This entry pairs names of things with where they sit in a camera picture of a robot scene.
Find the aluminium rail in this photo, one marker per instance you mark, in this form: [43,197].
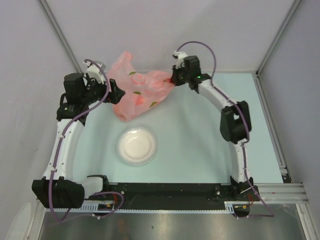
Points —
[276,193]
[279,153]

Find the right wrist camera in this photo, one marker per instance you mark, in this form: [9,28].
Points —
[179,56]

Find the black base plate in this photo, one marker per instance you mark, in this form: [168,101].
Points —
[171,196]

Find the right aluminium frame post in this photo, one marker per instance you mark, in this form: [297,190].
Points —
[279,34]

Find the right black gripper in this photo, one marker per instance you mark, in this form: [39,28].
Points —
[174,79]

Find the left aluminium frame post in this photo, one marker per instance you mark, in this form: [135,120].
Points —
[52,20]

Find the pink plastic bag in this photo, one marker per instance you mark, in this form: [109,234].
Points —
[143,91]

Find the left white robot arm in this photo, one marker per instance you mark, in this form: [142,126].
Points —
[57,188]

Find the white plate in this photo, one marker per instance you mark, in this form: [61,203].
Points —
[136,146]

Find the right side aluminium rail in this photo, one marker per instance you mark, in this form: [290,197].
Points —
[279,153]

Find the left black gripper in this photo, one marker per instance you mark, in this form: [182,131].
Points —
[115,94]

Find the aluminium frame post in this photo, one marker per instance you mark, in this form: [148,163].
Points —
[52,20]
[279,34]

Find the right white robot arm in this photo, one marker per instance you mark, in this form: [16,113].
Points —
[235,120]

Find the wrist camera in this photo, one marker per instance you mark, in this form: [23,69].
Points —
[179,56]
[95,71]

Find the aluminium front rail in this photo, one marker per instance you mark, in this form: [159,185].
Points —
[276,193]

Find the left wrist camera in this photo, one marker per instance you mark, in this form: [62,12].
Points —
[95,71]

